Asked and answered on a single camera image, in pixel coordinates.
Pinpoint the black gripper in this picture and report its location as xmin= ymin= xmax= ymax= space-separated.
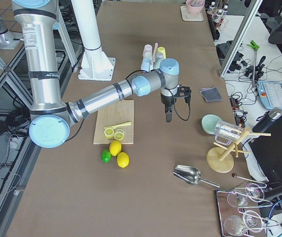
xmin=161 ymin=94 xmax=176 ymax=122

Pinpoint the pink plastic cup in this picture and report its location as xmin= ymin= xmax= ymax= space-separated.
xmin=142 ymin=44 xmax=152 ymax=60

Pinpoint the green plastic cup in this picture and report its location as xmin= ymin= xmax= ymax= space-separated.
xmin=153 ymin=58 xmax=163 ymax=69

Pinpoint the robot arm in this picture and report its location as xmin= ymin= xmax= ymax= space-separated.
xmin=71 ymin=0 xmax=101 ymax=51
xmin=12 ymin=0 xmax=179 ymax=148

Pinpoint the light blue plastic cup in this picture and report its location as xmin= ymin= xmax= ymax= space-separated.
xmin=141 ymin=57 xmax=151 ymax=72

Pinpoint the grey plastic cup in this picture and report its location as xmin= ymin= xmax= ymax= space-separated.
xmin=155 ymin=52 xmax=164 ymax=62

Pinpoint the yellow plastic cup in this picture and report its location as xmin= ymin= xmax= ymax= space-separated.
xmin=157 ymin=46 xmax=166 ymax=59

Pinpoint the green bowl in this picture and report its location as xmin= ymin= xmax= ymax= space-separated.
xmin=201 ymin=114 xmax=222 ymax=135

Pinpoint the grey folded cloth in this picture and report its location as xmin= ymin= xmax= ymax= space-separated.
xmin=200 ymin=87 xmax=222 ymax=102

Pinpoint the bamboo cutting board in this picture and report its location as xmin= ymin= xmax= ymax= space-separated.
xmin=93 ymin=100 xmax=134 ymax=145

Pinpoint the lemon slice lower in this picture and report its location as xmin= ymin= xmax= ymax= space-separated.
xmin=113 ymin=129 xmax=125 ymax=141

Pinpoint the lemon slice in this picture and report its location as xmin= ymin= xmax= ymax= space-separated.
xmin=113 ymin=129 xmax=125 ymax=141
xmin=104 ymin=127 xmax=115 ymax=139

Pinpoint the yellow plastic knife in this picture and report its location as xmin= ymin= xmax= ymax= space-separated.
xmin=104 ymin=121 xmax=132 ymax=129

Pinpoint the clear glass pitcher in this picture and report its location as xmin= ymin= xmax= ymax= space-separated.
xmin=214 ymin=120 xmax=244 ymax=146

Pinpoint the lemon slice upper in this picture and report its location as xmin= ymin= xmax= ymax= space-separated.
xmin=104 ymin=127 xmax=115 ymax=139

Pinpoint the whole yellow lemon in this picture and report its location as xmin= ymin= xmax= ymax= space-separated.
xmin=117 ymin=152 xmax=130 ymax=168
xmin=109 ymin=140 xmax=122 ymax=157

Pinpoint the metal scoop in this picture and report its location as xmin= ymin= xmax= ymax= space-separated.
xmin=173 ymin=164 xmax=220 ymax=189

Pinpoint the wooden mug tree stand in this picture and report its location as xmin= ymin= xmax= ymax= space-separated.
xmin=206 ymin=127 xmax=271 ymax=173

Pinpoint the green lime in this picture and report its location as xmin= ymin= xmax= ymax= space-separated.
xmin=101 ymin=150 xmax=112 ymax=163

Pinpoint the cream plastic tray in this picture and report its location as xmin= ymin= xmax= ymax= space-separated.
xmin=180 ymin=5 xmax=204 ymax=22

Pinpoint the blue teach pendant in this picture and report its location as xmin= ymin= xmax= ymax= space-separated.
xmin=256 ymin=81 xmax=282 ymax=110

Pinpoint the pink bowl of ice cubes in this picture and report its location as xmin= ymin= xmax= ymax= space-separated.
xmin=185 ymin=0 xmax=205 ymax=14

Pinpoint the black monitor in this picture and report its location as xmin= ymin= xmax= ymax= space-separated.
xmin=248 ymin=116 xmax=282 ymax=182

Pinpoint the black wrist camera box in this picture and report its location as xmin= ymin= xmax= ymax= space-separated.
xmin=175 ymin=85 xmax=191 ymax=105

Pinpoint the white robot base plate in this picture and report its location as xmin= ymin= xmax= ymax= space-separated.
xmin=78 ymin=49 xmax=116 ymax=81

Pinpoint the green handled reacher grabber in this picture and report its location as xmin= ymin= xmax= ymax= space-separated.
xmin=247 ymin=40 xmax=260 ymax=88

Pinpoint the aluminium frame post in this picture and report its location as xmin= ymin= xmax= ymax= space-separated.
xmin=219 ymin=0 xmax=263 ymax=79

